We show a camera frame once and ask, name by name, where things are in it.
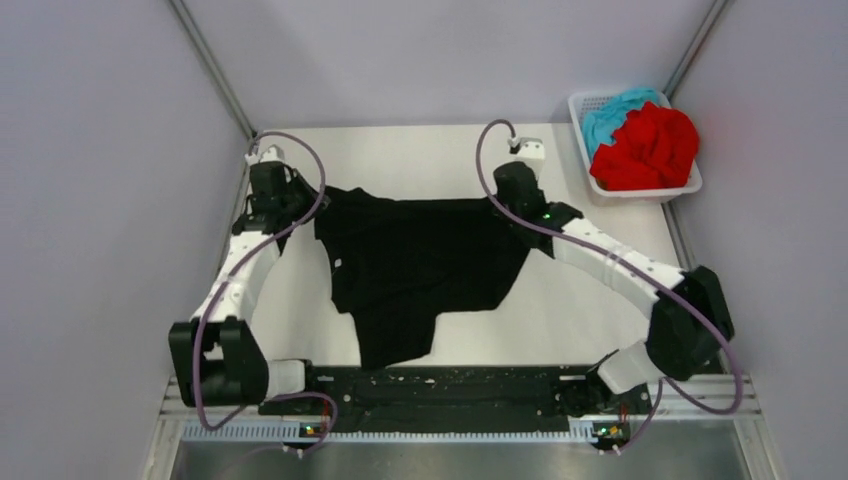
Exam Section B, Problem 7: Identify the black t shirt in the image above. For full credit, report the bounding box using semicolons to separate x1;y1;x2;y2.
313;186;556;372

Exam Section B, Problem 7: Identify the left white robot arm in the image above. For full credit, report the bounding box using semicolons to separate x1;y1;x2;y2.
168;145;321;414

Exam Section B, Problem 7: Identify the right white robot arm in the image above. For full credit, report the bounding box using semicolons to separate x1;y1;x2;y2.
493;137;735;412

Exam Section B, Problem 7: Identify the white plastic basket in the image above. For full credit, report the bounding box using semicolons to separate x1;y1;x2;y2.
568;90;703;207

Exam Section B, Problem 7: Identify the blue t shirt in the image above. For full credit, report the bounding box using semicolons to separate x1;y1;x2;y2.
580;88;665;161

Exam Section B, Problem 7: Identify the red t shirt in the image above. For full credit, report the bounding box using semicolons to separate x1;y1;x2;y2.
589;101;700;192

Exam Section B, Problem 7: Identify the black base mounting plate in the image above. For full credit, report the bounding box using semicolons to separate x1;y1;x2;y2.
258;366;650;434

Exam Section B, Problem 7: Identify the white slotted cable duct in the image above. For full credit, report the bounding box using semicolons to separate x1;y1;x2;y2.
182;420;624;445

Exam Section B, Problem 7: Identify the aluminium frame rail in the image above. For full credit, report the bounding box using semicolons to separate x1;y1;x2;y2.
159;374;762;421

